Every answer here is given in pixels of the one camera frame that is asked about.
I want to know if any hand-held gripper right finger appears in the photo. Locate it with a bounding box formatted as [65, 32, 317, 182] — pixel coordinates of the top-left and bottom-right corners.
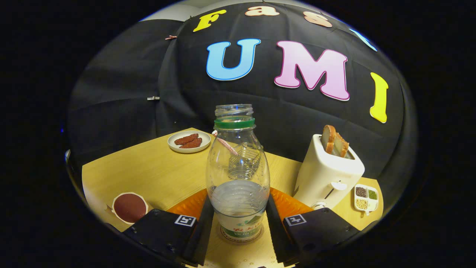
[265, 188, 360, 265]

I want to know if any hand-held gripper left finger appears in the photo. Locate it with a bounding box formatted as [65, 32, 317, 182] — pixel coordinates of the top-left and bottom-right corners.
[123, 188, 215, 267]

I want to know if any cream cup with wooden handle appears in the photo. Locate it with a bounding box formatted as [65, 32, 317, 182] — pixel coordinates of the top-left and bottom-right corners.
[112, 192, 149, 225]

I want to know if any clear plastic juice bottle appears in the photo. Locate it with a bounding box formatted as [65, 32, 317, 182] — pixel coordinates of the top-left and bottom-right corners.
[206, 104, 271, 243]

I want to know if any white toaster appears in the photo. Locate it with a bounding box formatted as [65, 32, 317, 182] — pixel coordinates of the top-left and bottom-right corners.
[293, 134, 366, 210]

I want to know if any white divided seed dish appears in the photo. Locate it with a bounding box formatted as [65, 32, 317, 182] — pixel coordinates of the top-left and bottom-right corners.
[353, 184, 379, 216]

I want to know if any wooden table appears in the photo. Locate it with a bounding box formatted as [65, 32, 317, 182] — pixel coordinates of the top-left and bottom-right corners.
[81, 128, 384, 268]

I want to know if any small white round plate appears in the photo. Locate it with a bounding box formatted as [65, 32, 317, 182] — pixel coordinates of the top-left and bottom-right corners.
[168, 130, 212, 154]

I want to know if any red-brown meat piece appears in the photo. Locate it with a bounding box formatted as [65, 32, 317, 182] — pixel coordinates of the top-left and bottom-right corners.
[179, 138, 203, 149]
[174, 134, 199, 146]

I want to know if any clear ribbed drinking glass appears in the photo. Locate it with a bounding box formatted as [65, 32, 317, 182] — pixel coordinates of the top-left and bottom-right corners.
[228, 143, 261, 179]

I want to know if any red white striped straw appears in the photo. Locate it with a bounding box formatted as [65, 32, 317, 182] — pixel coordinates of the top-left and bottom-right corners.
[212, 130, 238, 156]

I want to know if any black backdrop cloth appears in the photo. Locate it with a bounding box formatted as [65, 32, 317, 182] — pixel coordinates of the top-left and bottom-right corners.
[67, 2, 419, 224]

